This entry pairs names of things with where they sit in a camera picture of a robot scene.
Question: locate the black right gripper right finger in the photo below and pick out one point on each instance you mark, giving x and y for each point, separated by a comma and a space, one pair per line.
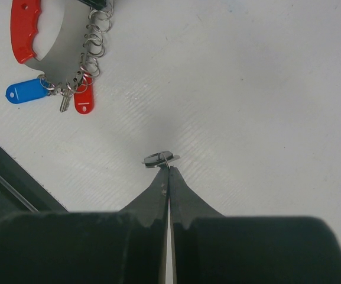
209, 247

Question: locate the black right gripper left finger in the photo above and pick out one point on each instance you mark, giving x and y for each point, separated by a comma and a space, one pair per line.
127, 246

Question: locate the black-headed key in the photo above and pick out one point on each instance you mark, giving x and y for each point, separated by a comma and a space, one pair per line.
160, 159

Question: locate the red key tag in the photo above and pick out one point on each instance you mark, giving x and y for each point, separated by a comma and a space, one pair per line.
84, 97

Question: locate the blue key tag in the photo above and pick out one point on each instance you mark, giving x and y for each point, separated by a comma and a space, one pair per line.
27, 91

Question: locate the red-handled metal key organizer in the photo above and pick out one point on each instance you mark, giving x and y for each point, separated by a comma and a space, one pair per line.
73, 57

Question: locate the silver key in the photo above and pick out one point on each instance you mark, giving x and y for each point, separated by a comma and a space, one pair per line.
66, 98

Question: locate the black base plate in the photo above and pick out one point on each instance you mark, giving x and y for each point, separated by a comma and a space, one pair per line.
20, 192

